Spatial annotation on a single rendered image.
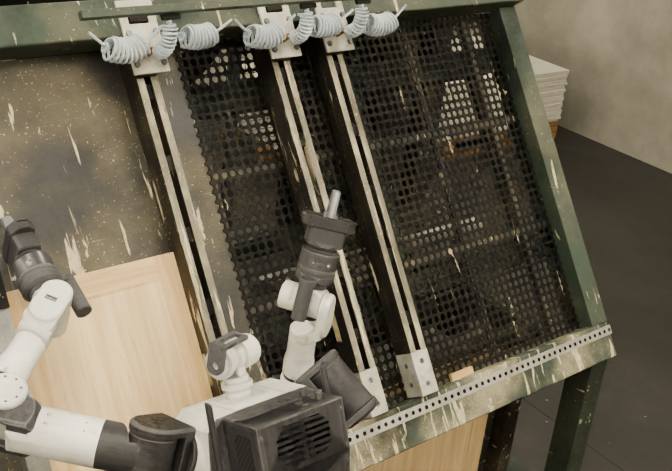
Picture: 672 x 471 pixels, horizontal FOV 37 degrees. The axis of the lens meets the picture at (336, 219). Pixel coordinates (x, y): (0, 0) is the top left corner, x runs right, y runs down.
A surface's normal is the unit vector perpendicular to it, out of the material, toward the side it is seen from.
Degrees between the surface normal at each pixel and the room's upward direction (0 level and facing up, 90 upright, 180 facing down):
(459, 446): 90
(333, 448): 67
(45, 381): 56
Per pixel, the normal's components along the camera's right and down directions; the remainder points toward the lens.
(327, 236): 0.13, 0.22
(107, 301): 0.57, -0.20
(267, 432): 0.62, 0.00
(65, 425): 0.22, -0.71
